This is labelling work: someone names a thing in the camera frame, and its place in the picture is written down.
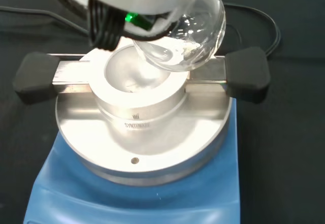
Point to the blue heater with steel plate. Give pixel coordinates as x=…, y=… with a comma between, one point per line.
x=142, y=137

